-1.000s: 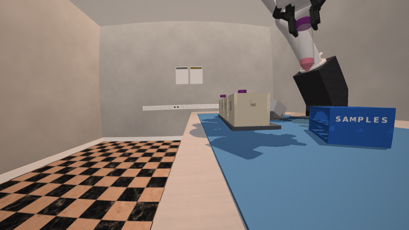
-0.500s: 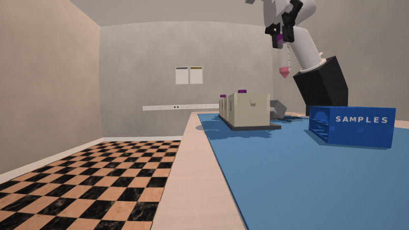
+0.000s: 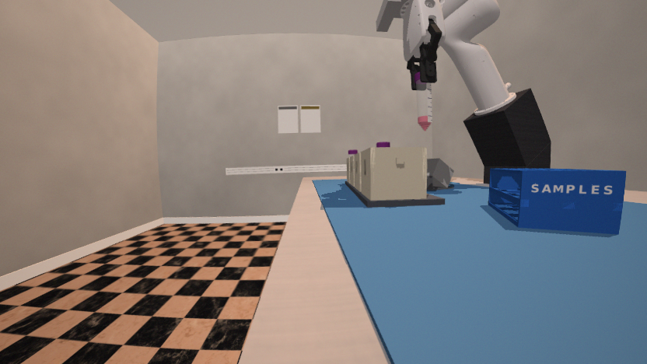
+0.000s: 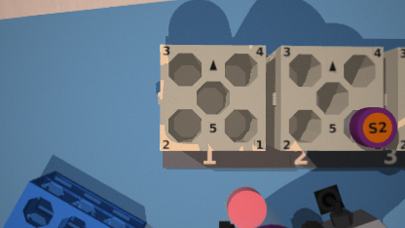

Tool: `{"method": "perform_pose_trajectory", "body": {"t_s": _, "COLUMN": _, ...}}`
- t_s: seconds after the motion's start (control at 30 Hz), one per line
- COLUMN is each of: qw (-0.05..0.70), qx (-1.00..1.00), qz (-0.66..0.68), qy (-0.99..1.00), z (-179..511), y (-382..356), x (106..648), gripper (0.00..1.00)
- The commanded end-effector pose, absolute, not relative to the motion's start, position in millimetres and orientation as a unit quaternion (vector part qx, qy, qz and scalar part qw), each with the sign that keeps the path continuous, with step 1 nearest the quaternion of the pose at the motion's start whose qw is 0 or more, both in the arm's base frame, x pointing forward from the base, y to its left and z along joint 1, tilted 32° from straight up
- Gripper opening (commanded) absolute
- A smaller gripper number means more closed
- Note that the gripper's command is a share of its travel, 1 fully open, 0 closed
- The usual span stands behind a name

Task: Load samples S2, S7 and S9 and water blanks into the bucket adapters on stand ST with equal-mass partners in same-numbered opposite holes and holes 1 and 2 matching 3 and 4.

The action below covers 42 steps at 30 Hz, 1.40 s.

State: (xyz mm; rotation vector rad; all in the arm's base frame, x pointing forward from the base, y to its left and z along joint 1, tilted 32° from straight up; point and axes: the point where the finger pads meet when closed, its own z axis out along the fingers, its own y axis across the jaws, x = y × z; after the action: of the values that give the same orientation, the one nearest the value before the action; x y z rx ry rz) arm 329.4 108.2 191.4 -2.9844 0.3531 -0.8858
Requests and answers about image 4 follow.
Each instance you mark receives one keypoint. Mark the blue bench mat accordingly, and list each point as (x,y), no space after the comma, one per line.
(79,95)

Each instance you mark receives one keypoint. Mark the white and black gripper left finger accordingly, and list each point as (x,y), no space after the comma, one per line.
(226,224)

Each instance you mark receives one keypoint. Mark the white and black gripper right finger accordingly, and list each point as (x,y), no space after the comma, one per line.
(312,224)

